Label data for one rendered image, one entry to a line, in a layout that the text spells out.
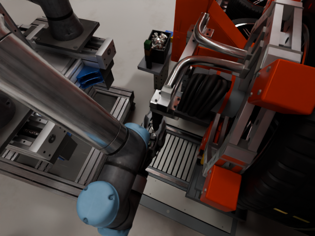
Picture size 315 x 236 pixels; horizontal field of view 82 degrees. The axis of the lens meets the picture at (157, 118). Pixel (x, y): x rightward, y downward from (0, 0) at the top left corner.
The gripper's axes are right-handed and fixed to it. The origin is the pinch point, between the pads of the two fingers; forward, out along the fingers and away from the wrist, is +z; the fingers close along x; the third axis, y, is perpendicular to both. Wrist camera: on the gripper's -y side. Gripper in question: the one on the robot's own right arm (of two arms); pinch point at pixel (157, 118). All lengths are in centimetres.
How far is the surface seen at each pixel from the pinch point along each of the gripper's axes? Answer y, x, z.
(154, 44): -26, 24, 68
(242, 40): -11, -27, 68
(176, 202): -75, -18, -15
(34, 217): -83, 68, -51
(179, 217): -75, -22, -22
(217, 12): 1, -10, 67
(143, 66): -38, 29, 58
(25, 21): -83, 218, 129
